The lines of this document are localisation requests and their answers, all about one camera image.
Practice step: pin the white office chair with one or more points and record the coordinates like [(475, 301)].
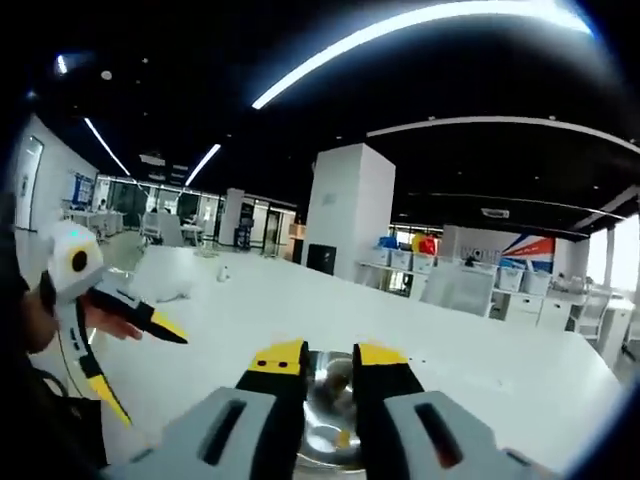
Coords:
[(152, 227)]

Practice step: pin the single yellow QQ candy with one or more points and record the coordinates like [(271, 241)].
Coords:
[(343, 439)]

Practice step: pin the small white bottle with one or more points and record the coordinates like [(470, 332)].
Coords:
[(224, 273)]

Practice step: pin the person's left hand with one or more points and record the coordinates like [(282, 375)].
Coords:
[(115, 324)]

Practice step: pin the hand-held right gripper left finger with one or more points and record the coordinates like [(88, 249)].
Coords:
[(235, 430)]

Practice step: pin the black cabinet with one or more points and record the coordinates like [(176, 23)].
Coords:
[(321, 259)]

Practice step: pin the stainless steel bowl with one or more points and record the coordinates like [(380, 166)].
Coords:
[(325, 425)]

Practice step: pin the white mesh chair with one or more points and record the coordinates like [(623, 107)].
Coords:
[(460, 292)]

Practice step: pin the blue bag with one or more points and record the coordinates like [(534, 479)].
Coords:
[(387, 242)]

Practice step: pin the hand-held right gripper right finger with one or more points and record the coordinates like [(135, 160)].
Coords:
[(415, 435)]

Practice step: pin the yellow bag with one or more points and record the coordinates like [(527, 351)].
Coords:
[(416, 242)]

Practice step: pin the white drawer cabinet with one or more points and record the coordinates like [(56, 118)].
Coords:
[(535, 310)]

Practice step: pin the ceiling air vent unit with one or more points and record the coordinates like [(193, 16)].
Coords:
[(495, 213)]

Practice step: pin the white storage bin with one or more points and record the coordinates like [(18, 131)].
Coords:
[(381, 256), (511, 280), (536, 282), (423, 262), (401, 260)]

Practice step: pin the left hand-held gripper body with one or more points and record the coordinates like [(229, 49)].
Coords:
[(65, 275)]

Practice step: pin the blue wall notice board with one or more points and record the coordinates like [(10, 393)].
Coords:
[(83, 189)]

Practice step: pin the red bag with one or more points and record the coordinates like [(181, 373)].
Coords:
[(428, 245)]

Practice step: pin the red and blue wall banner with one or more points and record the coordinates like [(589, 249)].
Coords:
[(530, 250)]

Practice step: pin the white plastic bag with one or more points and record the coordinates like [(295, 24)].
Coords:
[(167, 285)]

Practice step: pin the ceiling projector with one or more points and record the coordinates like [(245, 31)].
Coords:
[(152, 159)]

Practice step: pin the long ceiling light strip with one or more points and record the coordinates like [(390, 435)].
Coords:
[(400, 25)]

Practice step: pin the white square pillar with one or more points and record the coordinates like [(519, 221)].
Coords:
[(345, 210)]

